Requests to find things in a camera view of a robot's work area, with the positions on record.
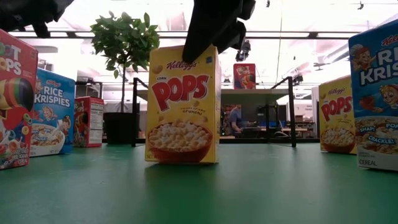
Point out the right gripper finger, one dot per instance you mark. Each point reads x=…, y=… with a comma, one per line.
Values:
x=202, y=31
x=233, y=37

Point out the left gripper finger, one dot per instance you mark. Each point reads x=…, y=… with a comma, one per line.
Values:
x=63, y=8
x=54, y=7

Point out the red Froot Loops cereal box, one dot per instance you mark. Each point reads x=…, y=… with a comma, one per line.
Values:
x=88, y=121
x=244, y=76
x=15, y=109

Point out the yellow Corn Pops cereal box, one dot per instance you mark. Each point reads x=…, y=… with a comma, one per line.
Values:
x=337, y=115
x=183, y=102

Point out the blue Rice Krispies cereal box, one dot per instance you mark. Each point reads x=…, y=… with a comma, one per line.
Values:
x=53, y=102
x=376, y=93

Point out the wooden shelf stand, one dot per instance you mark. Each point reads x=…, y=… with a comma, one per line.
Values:
x=248, y=92

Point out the green plant in black pot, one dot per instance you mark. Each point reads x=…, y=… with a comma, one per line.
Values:
x=124, y=40

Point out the black mounted background device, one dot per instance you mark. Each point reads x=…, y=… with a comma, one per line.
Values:
x=297, y=79

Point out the black background rack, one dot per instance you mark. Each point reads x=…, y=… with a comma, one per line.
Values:
x=90, y=82

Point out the person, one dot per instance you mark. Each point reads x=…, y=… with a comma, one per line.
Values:
x=236, y=119

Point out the background desk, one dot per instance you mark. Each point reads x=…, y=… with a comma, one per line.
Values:
x=280, y=130

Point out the black hanging ceiling fixture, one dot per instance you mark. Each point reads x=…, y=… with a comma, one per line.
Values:
x=360, y=5

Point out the green table mat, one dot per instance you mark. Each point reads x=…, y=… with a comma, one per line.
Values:
x=199, y=193

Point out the black hanging camera device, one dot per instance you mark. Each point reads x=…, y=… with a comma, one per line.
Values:
x=244, y=49

